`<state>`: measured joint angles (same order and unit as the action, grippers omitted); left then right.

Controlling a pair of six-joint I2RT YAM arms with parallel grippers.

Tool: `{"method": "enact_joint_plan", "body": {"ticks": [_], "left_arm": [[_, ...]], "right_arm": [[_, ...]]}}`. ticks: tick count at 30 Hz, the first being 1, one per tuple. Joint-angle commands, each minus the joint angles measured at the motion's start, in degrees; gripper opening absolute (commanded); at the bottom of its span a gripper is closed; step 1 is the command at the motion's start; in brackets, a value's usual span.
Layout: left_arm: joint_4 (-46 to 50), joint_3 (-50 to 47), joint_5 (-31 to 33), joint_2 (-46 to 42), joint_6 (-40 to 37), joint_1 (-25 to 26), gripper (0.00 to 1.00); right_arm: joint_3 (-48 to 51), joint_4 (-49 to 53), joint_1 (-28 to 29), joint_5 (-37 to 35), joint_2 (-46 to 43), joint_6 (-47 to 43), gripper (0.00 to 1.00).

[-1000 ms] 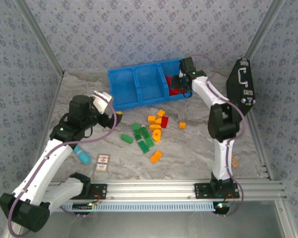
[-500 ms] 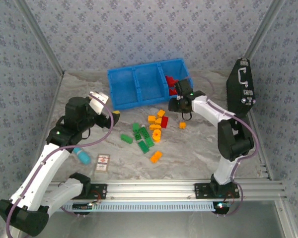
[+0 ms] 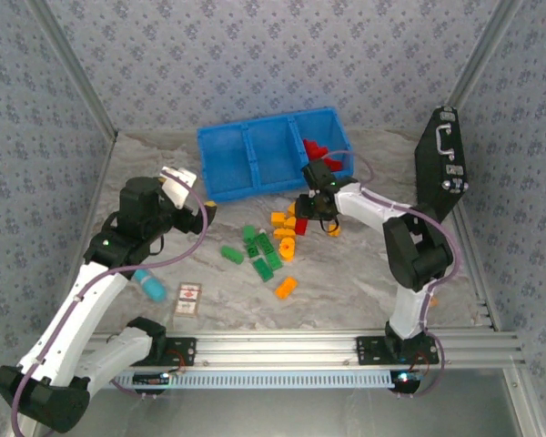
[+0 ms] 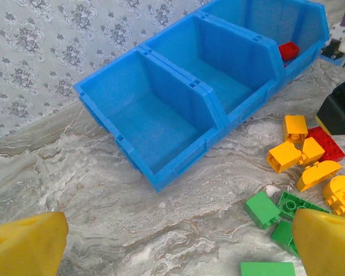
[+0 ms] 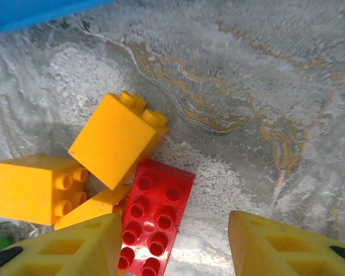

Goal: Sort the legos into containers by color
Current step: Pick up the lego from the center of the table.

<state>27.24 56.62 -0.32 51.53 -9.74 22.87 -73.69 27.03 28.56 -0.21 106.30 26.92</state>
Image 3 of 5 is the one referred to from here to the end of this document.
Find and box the rounded green lego piece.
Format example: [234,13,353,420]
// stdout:
[220,245,245,265]

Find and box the yellow lego with red dot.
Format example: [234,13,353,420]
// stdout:
[278,237,297,263]

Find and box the long green lego brick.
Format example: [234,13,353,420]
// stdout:
[254,233,277,255]
[252,257,275,283]

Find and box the long orange lego brick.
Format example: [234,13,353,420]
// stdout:
[274,276,299,300]

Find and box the blue three-compartment plastic bin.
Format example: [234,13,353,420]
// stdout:
[196,106,355,203]

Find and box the light blue capsule toy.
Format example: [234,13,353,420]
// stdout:
[134,268,168,302]

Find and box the red-patterned card box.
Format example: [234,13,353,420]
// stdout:
[171,281,204,319]

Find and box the small circuit board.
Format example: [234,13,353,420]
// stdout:
[133,371,172,386]
[390,371,424,386]

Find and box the grey metal lower panel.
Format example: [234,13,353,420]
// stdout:
[72,386,524,437]

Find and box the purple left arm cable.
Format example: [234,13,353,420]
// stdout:
[9,171,209,437]

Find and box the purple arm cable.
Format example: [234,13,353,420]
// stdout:
[9,171,209,437]
[322,150,464,398]

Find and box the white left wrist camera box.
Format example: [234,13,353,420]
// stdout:
[158,166,197,210]

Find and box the black case with metal handle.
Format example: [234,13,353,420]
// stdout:
[413,106,470,224]

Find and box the aluminium front rail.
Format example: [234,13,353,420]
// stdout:
[84,330,527,369]

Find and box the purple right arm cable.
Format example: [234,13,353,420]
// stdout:
[322,150,464,398]

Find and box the aluminium frame post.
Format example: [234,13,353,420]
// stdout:
[448,0,529,110]
[25,0,119,140]

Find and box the slotted blue-white cable duct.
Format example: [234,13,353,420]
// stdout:
[113,369,397,389]

